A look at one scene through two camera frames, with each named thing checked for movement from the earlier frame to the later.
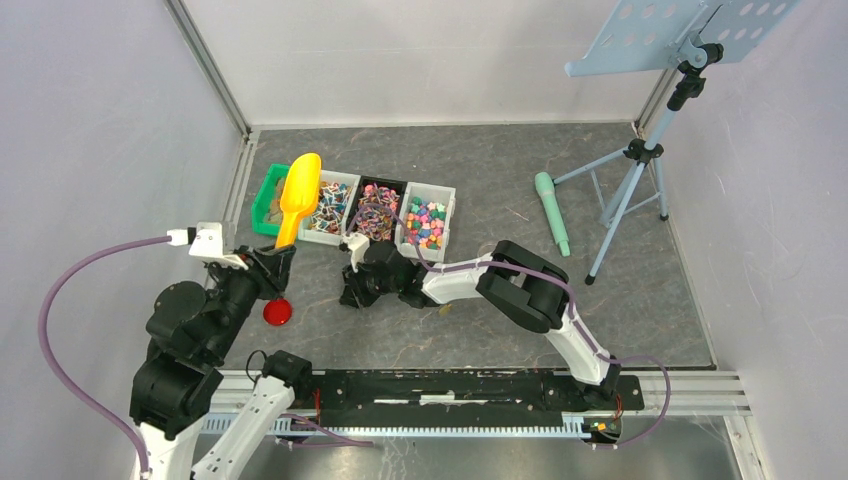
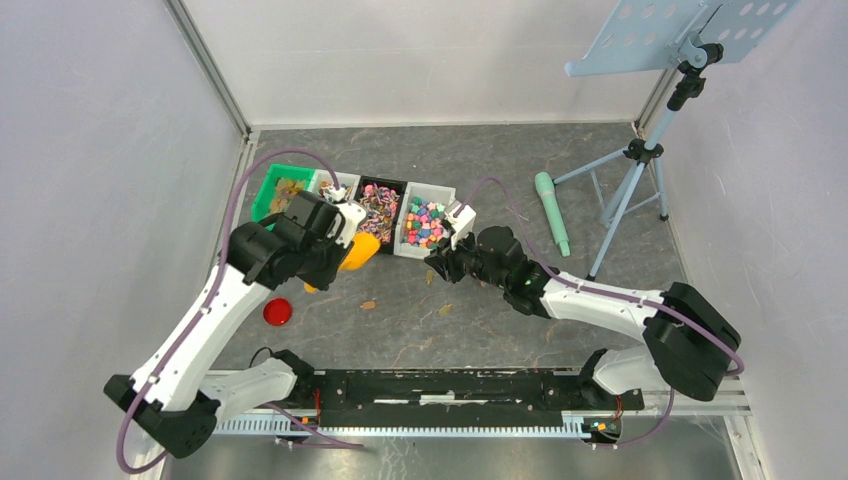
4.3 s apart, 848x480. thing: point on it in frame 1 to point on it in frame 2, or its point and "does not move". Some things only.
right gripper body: [365, 285] to [465, 260]
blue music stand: [639, 35] does not move
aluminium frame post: [193, 33] does not move
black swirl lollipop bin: [377, 222] does not move
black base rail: [458, 397] does not move
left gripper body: [266, 280] to [322, 263]
